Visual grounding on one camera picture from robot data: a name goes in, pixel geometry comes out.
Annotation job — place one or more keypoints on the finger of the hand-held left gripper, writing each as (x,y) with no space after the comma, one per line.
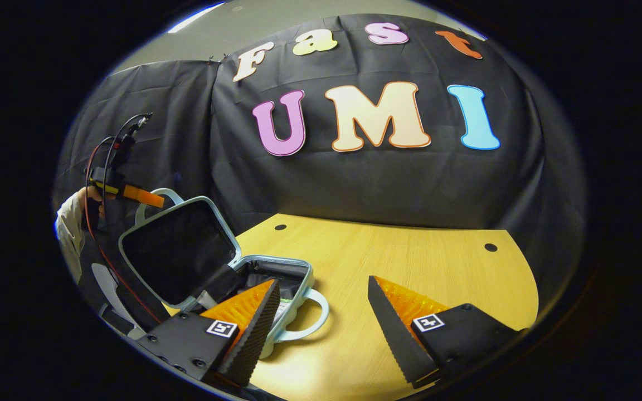
(142,196)

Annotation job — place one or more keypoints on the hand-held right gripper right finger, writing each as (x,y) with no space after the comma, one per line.
(393,328)

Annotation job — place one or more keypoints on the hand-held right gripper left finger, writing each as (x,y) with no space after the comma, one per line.
(259,334)

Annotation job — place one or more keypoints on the white tube with green cap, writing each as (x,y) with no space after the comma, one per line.
(285,310)

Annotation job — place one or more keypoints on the light blue suitcase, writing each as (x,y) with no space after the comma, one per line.
(181,250)

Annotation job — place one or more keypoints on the black backdrop cloth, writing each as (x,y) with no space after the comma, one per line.
(365,178)

